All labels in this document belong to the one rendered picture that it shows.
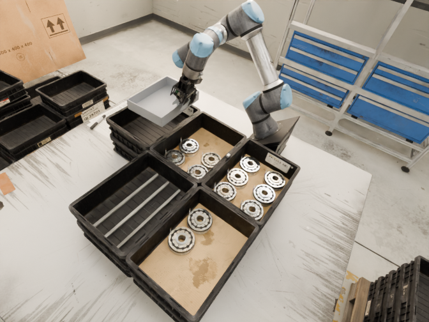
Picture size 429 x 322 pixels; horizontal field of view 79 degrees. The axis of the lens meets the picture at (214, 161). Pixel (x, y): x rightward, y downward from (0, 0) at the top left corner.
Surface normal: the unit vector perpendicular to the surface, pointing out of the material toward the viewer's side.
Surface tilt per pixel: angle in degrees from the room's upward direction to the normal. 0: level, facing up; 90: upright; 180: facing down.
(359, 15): 90
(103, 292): 0
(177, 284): 0
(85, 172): 0
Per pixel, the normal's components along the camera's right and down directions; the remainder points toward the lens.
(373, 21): -0.54, 0.58
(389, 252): 0.13, -0.66
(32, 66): 0.83, 0.25
